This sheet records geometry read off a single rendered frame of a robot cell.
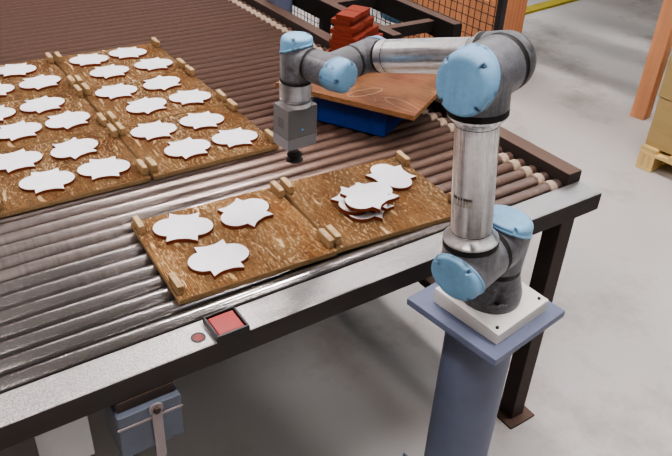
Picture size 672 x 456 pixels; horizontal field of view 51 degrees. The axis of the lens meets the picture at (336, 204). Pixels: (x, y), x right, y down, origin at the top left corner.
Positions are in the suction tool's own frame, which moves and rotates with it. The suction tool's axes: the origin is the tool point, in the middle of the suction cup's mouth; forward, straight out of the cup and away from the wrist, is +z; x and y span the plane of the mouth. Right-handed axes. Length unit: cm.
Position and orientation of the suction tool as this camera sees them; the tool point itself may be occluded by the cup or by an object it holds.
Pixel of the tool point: (294, 159)
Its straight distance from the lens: 175.2
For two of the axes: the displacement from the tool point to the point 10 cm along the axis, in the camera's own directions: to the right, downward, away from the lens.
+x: 6.1, 4.4, -6.6
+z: -0.5, 8.5, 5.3
